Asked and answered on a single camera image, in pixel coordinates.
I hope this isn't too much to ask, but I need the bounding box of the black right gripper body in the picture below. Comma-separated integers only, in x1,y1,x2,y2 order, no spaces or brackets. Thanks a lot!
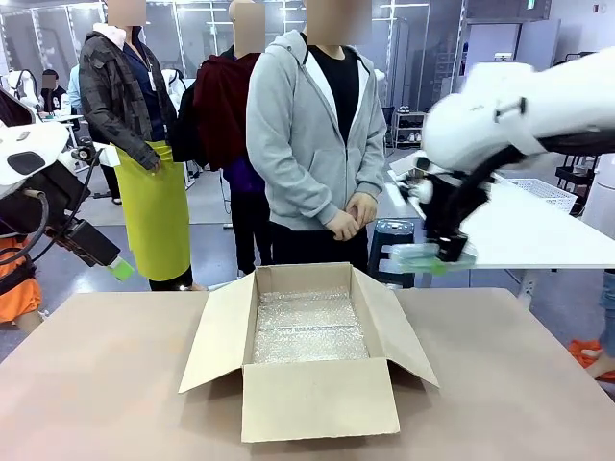
424,174,492,242

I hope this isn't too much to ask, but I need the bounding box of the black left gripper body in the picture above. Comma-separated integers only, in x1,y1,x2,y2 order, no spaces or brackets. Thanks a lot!
46,217,122,269

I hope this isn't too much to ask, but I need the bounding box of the mint green glasses case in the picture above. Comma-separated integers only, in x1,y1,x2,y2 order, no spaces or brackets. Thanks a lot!
387,241,478,278

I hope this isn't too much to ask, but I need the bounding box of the person's right forearm grey sleeve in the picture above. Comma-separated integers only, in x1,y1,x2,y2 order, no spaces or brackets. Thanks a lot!
246,160,340,230

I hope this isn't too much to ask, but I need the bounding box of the person's left hand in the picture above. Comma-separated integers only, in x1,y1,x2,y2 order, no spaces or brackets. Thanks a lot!
345,193,379,225

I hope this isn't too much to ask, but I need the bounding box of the person's right hand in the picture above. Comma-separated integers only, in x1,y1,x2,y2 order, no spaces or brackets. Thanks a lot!
323,209,361,242

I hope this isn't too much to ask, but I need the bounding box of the dark blue plastic stool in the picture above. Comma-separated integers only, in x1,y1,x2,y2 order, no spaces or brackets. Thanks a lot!
366,218,420,290

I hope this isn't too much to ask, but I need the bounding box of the black left wrist adapter block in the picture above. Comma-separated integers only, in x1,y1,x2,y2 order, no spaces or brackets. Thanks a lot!
26,160,92,215

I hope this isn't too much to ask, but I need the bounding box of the white table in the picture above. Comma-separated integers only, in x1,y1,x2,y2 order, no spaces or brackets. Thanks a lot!
383,152,615,271

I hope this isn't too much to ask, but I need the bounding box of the white shoe rack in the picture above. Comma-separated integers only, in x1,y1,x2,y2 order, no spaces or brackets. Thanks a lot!
393,109,430,150

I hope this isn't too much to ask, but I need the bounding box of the white plastic basket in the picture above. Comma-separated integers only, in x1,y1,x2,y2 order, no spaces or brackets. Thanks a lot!
505,177,579,215

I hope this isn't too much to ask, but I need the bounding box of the black utility cart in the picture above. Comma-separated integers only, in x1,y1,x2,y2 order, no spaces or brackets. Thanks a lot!
553,153,602,204

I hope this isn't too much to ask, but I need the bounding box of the white background desk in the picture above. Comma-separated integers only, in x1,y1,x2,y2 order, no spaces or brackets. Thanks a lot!
32,111,86,159

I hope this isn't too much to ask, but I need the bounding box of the white cylindrical appliance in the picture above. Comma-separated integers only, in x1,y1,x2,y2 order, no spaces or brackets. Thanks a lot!
579,152,615,237

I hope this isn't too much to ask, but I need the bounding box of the seated person in varsity jacket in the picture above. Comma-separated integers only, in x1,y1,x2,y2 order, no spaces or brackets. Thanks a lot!
37,68,73,116

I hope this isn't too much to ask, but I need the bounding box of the mannequin plaid jacket yellow apron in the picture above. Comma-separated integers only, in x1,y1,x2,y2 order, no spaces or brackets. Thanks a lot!
78,0,194,293

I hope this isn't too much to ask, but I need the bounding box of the bubble wrap sheet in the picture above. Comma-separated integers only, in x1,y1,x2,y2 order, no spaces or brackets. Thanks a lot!
251,286,371,365

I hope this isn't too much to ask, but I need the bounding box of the orange cloth on floor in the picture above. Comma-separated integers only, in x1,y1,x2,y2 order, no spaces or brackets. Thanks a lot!
568,337,615,372

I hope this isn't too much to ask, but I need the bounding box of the bystander leg in jeans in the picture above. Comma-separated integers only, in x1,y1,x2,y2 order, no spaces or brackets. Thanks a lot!
585,270,615,383

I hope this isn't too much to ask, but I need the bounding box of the person in grey hoodie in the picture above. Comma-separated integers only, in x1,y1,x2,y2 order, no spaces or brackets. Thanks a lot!
245,0,388,289

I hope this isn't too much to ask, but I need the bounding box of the mannequin with dark red cloth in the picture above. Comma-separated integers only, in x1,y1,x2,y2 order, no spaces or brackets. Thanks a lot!
171,0,271,279

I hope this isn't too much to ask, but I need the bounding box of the large open cardboard box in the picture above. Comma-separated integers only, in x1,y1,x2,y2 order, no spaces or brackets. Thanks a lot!
178,261,441,444

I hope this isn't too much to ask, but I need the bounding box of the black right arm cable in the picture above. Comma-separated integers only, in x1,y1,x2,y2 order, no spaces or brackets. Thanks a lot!
450,143,526,232

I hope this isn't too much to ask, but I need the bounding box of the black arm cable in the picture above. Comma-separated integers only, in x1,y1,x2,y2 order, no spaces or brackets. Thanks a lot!
0,190,52,268
450,143,526,232

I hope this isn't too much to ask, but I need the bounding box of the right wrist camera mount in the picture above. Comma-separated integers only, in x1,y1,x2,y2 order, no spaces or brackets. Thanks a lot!
406,152,437,203

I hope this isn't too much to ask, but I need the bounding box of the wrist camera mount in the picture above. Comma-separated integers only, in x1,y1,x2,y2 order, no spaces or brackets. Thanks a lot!
57,143,119,169
406,152,437,203

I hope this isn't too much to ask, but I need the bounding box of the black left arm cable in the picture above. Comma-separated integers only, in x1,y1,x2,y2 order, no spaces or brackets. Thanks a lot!
0,190,52,268

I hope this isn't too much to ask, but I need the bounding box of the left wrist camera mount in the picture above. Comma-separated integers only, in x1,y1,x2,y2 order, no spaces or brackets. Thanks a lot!
57,143,119,169

